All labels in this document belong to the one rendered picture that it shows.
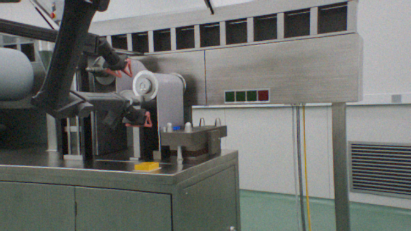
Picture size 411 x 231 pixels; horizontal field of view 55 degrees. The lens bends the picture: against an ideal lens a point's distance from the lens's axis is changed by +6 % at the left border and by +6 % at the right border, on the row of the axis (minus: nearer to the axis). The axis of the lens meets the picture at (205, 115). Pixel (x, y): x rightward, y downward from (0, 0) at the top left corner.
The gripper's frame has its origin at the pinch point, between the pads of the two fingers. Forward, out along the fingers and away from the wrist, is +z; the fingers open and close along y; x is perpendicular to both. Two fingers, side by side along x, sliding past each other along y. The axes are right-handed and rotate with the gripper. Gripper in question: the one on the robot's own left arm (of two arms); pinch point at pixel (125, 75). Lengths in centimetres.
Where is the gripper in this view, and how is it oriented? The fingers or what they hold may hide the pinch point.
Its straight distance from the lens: 169.4
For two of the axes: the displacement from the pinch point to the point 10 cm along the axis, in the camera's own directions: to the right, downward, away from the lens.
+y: 9.0, -0.2, -4.4
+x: 2.5, -8.0, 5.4
